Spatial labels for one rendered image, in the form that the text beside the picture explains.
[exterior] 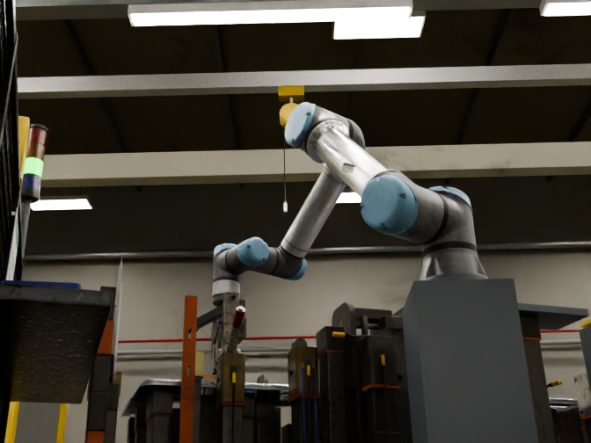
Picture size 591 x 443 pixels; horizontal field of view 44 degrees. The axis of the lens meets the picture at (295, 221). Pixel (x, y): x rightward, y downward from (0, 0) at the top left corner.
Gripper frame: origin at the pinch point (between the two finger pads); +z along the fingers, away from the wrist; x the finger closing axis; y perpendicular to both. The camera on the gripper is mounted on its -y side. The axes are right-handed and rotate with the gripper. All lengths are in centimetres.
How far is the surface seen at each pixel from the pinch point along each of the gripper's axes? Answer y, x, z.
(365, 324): 33.4, -22.7, -8.6
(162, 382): -15.3, -10.6, 6.2
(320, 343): 21.6, -21.4, -3.3
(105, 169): -21, 331, -232
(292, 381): 14.7, -19.6, 6.3
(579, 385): 102, -14, 1
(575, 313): 84, -41, -10
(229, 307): -0.6, -17.0, -12.1
